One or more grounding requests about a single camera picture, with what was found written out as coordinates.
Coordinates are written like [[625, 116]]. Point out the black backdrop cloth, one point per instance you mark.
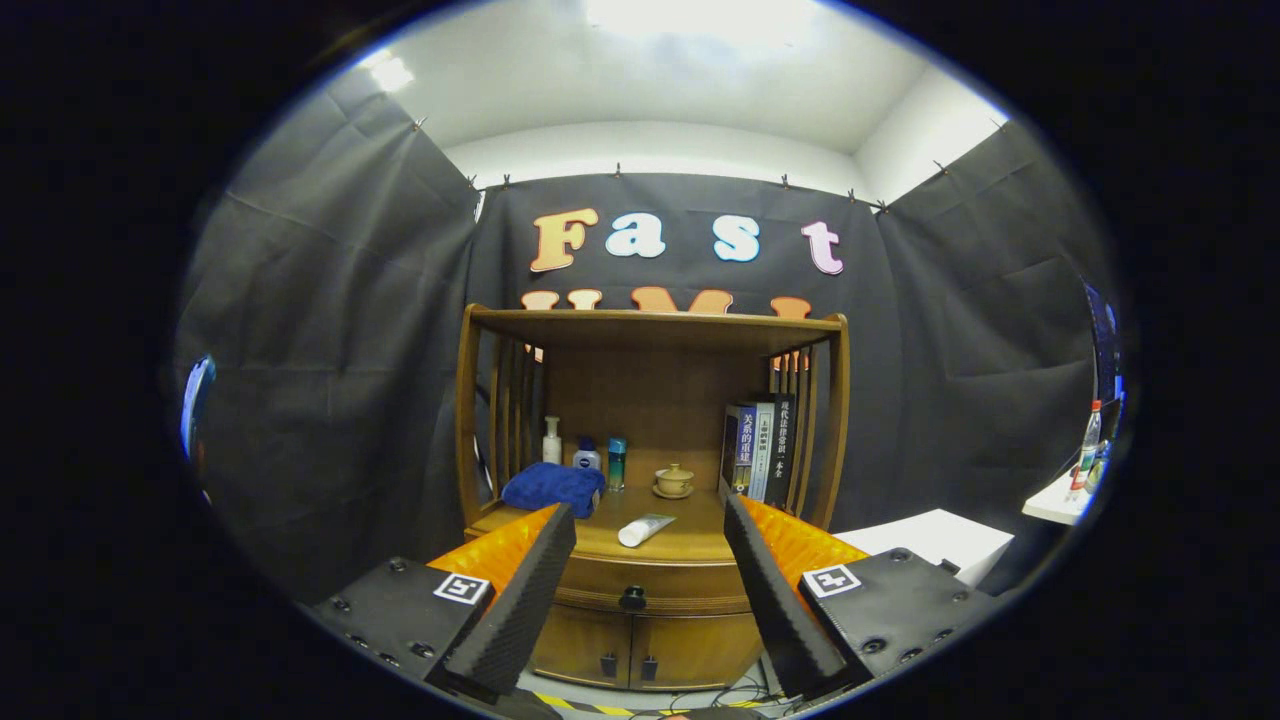
[[320, 350]]

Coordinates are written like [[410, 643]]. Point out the pale spine book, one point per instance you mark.
[[762, 450]]

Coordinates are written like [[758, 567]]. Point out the white squeeze tube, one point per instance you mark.
[[645, 530]]

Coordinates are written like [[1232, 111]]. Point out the folded blue towel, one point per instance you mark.
[[550, 488]]

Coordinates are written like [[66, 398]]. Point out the white side table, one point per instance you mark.
[[1055, 505]]

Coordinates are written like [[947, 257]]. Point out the brown wooden drawer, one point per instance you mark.
[[680, 582]]

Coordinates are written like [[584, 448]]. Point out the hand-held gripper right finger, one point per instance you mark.
[[780, 600]]

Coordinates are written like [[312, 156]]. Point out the white low cabinet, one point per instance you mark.
[[930, 540]]

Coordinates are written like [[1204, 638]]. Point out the teal cylindrical bottle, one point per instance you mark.
[[617, 465]]

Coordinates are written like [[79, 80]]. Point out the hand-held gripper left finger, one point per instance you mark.
[[520, 600]]

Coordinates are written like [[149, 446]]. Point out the wooden countertop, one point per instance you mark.
[[690, 540]]

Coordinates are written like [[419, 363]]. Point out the wooden cabinet door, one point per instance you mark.
[[700, 650], [575, 645]]

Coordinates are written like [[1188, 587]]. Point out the red label water bottle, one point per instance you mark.
[[1086, 445]]

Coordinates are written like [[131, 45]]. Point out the small ceiling light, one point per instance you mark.
[[390, 72]]

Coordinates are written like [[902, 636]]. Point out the dark monitor screen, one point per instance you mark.
[[1103, 345]]

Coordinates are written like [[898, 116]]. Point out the beige lidded teacup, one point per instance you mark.
[[673, 482]]

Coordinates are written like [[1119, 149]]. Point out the white pump bottle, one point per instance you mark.
[[552, 445]]

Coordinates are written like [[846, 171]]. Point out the white bottle with blue cap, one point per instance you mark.
[[587, 457]]

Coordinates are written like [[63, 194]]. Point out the brown wooden cabinet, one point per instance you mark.
[[650, 385]]

